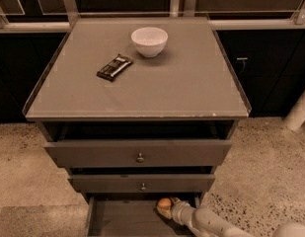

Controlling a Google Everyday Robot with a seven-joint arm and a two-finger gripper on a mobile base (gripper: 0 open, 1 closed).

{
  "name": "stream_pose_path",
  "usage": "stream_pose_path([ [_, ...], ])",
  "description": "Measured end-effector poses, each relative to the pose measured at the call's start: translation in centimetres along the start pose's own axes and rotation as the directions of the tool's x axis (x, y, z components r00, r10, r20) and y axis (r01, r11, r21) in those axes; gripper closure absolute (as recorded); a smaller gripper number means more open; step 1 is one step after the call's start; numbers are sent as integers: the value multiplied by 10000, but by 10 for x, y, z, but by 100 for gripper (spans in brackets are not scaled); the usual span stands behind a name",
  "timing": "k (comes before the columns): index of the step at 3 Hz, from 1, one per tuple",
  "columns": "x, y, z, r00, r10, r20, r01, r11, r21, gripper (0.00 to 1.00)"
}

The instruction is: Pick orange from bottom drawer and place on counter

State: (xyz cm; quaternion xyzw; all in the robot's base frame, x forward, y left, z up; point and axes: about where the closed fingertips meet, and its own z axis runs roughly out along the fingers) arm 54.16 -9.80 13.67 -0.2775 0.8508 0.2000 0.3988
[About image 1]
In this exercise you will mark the grey drawer cabinet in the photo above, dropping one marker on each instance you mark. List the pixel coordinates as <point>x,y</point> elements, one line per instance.
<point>188,91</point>

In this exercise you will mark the top grey drawer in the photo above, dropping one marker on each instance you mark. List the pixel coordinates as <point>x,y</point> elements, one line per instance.
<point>138,153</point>

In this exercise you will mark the metal window frame rail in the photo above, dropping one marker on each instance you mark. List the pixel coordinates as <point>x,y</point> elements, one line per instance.
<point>32,16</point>

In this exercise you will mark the grey drawer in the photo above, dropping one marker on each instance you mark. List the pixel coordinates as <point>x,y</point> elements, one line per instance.
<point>138,153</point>
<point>133,215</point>
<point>154,183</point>

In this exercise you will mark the bottom grey drawer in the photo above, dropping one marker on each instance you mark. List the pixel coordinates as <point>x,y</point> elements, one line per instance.
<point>133,215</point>

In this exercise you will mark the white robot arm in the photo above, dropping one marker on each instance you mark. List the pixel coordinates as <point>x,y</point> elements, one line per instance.
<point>203,222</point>

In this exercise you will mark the dark snack bar wrapper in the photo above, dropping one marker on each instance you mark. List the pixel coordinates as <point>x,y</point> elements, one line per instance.
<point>111,70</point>

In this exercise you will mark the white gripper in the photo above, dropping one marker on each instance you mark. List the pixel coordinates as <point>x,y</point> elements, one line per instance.
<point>177,210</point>

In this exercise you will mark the middle grey drawer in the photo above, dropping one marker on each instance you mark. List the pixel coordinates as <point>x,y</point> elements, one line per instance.
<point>154,183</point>

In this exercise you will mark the orange fruit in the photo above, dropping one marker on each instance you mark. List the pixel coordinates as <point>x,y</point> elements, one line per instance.
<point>164,203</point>

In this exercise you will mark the white cylindrical post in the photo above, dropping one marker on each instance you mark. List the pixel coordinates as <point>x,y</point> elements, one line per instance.
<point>296,116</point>

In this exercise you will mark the white ceramic bowl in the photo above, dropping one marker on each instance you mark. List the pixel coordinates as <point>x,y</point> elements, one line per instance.
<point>149,41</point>

